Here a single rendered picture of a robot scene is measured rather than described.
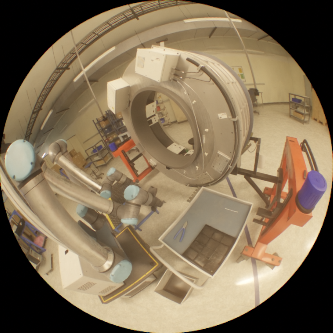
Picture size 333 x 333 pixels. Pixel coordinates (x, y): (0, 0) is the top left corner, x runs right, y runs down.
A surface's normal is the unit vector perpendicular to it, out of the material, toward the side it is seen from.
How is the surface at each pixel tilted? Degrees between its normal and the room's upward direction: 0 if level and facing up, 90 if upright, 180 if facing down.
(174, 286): 0
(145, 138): 74
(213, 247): 0
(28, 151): 83
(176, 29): 90
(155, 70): 90
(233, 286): 0
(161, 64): 90
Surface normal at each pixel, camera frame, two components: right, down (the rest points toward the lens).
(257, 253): -0.34, -0.78
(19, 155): 0.83, -0.17
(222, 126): -0.66, 0.60
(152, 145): 0.36, -0.29
